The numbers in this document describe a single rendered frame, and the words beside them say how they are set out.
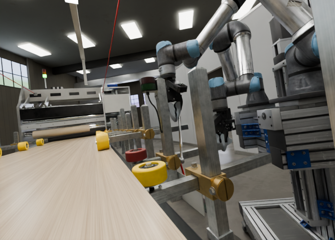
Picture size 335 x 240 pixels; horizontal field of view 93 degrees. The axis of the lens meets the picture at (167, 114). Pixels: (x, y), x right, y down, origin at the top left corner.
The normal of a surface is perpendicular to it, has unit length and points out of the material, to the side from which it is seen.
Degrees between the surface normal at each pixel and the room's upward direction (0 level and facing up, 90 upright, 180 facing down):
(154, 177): 90
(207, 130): 90
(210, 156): 90
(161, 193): 90
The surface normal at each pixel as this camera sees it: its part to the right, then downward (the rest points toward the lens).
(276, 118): -0.11, -0.02
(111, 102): 0.41, -0.08
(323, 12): -0.91, 0.11
